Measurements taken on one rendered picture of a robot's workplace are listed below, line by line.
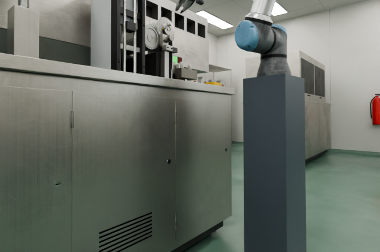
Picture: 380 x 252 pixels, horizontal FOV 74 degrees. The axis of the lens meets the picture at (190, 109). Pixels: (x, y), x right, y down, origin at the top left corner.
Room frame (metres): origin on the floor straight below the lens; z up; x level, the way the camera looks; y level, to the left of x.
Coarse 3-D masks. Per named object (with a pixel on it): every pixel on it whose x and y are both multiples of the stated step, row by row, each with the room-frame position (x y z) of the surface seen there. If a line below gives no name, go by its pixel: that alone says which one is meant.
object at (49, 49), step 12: (0, 36) 1.17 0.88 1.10; (0, 48) 1.17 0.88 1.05; (48, 48) 1.33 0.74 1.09; (60, 48) 1.38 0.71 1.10; (72, 48) 1.43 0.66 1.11; (84, 48) 1.48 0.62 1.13; (60, 60) 1.38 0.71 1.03; (72, 60) 1.43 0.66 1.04; (84, 60) 1.48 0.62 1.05; (120, 60) 1.68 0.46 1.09
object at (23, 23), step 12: (24, 0) 1.04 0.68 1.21; (12, 12) 1.00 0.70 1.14; (24, 12) 1.01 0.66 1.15; (36, 12) 1.05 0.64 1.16; (12, 24) 1.00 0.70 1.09; (24, 24) 1.01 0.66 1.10; (36, 24) 1.05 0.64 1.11; (12, 36) 1.00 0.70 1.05; (24, 36) 1.01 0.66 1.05; (36, 36) 1.05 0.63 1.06; (12, 48) 1.00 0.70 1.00; (24, 48) 1.01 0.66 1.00; (36, 48) 1.05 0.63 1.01
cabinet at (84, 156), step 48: (0, 96) 0.69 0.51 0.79; (48, 96) 0.78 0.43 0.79; (96, 96) 0.90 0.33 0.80; (144, 96) 1.07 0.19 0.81; (192, 96) 1.31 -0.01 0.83; (0, 144) 0.69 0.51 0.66; (48, 144) 0.78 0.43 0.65; (96, 144) 0.90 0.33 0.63; (144, 144) 1.07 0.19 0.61; (192, 144) 1.31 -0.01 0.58; (0, 192) 0.69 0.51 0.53; (48, 192) 0.78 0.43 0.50; (96, 192) 0.90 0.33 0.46; (144, 192) 1.07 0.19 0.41; (192, 192) 1.31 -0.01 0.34; (0, 240) 0.69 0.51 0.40; (48, 240) 0.78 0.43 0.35; (96, 240) 0.90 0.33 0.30; (144, 240) 1.07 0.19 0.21; (192, 240) 1.37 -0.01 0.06
